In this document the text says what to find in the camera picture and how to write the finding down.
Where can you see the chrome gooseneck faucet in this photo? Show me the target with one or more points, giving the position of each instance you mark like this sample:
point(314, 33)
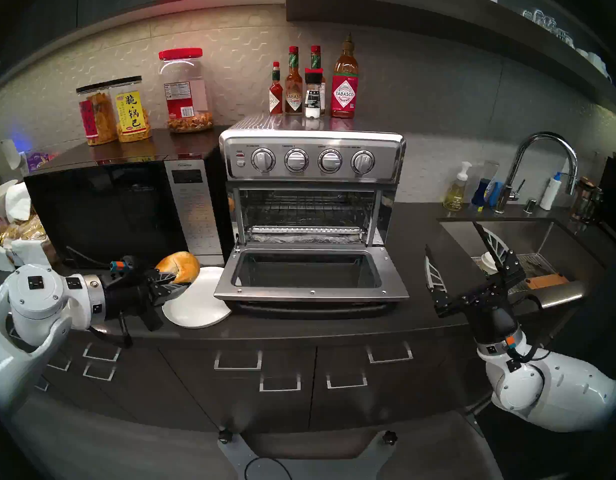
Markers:
point(502, 196)

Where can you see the white blue-top pump bottle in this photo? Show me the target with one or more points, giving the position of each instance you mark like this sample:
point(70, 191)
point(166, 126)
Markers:
point(550, 194)

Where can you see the clear drinking glass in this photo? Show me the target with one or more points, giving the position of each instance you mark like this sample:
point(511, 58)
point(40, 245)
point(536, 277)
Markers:
point(545, 23)
point(564, 36)
point(528, 16)

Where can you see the black countertop appliance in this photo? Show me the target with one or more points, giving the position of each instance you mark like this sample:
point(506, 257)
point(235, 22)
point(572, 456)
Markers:
point(615, 194)

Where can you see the white paper cup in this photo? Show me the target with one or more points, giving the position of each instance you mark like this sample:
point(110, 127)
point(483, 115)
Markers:
point(484, 263)

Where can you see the yellow label snack jar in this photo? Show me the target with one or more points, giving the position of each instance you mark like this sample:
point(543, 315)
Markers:
point(130, 114)

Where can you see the large Tabasco sauce bottle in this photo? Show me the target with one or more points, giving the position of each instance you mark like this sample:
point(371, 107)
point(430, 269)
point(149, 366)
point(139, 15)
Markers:
point(345, 94)

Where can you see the golden brown bagel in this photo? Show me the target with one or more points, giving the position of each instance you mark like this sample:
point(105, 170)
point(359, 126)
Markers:
point(180, 264)

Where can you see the red label snack jar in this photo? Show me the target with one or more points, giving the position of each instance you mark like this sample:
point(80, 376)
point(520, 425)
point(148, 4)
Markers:
point(95, 119)

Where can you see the copper french press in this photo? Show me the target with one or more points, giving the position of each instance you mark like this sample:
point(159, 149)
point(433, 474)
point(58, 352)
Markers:
point(585, 199)

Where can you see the dark base cabinet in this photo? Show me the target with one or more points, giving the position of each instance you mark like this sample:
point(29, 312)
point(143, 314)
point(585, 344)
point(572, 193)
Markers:
point(213, 409)

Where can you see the black base plate knob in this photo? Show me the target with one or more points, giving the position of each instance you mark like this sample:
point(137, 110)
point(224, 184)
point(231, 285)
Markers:
point(389, 437)
point(224, 436)

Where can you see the blue dish soap bottle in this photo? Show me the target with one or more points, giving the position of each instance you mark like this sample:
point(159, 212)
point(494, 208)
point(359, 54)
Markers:
point(482, 191)

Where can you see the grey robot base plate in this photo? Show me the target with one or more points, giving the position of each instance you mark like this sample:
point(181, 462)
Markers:
point(233, 459)

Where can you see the orange sauce Tabasco bottle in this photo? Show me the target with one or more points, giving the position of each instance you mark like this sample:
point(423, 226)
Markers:
point(294, 96)

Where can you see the black microwave oven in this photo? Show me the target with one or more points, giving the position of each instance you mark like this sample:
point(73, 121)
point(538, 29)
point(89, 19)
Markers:
point(113, 214)

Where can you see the yellow soap pump bottle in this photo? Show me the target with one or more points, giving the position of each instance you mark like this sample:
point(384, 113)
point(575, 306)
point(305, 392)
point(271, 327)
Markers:
point(457, 196)

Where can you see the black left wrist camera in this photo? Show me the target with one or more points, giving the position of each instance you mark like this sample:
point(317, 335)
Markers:
point(125, 266)

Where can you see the wooden cutting board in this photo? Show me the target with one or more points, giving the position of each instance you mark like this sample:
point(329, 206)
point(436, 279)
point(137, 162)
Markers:
point(548, 280)

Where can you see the stainless steel sink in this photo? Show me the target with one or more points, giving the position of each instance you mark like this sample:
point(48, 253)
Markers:
point(543, 234)

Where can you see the dark open wall shelf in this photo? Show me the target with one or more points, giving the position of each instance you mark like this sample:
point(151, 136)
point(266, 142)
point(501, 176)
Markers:
point(438, 14)

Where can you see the green label Tabasco bottle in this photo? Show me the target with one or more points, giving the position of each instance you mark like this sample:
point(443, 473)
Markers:
point(316, 59)

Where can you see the foil lined oven tray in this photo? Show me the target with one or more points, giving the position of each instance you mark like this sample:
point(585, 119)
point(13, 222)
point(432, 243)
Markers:
point(308, 239)

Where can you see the silver oven knob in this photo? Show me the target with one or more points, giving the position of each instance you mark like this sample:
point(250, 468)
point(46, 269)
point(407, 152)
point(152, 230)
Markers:
point(362, 162)
point(263, 160)
point(330, 161)
point(296, 160)

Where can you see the blue dish sponge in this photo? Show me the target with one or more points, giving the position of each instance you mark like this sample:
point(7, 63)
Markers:
point(496, 194)

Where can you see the white mug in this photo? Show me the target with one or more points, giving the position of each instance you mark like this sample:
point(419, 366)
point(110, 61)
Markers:
point(583, 54)
point(596, 61)

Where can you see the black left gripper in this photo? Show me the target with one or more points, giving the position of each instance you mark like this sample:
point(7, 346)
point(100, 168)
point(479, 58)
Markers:
point(125, 296)

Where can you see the red lid clear jar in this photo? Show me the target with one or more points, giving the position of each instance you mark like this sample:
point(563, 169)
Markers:
point(185, 99)

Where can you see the glass toaster oven door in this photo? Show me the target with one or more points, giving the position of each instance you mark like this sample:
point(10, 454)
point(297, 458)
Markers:
point(308, 295)

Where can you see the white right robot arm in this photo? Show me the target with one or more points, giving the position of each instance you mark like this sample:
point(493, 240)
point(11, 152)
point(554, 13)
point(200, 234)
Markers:
point(563, 389)

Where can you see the black cap salt grinder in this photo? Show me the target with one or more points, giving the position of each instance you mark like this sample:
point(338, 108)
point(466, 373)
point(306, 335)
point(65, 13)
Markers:
point(313, 99)

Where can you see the purple snack packet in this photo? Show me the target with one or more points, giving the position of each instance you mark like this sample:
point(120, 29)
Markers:
point(38, 160)

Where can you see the chrome sink deck cap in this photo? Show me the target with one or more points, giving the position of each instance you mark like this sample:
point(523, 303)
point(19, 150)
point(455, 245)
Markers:
point(530, 206)

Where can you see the under-cabinet LED strip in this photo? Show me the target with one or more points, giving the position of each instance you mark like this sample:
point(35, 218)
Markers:
point(213, 4)

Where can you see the white round plate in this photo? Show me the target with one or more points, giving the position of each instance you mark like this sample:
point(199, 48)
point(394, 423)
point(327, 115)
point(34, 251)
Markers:
point(203, 304)

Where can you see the stainless steel toaster oven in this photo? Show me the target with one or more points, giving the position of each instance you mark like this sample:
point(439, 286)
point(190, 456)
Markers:
point(313, 136)

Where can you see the crumpled white paper towel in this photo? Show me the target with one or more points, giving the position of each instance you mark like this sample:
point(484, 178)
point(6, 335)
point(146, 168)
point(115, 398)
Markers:
point(17, 201)

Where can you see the small white folded napkin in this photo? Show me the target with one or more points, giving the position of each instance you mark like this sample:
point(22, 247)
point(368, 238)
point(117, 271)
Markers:
point(0, 258)

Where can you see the small red Tabasco bottle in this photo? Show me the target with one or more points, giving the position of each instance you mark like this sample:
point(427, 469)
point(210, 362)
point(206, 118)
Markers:
point(276, 99)

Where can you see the metal oven rack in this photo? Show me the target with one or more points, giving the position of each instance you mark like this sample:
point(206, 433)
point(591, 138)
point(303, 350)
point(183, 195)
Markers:
point(308, 229)

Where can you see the bagged bread loaf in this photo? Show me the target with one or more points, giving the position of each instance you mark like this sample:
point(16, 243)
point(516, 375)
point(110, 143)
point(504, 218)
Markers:
point(30, 229)

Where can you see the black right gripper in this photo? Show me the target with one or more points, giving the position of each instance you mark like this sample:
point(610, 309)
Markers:
point(490, 319)

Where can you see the large white folded napkin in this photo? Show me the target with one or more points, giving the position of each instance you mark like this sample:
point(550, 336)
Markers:
point(33, 251)

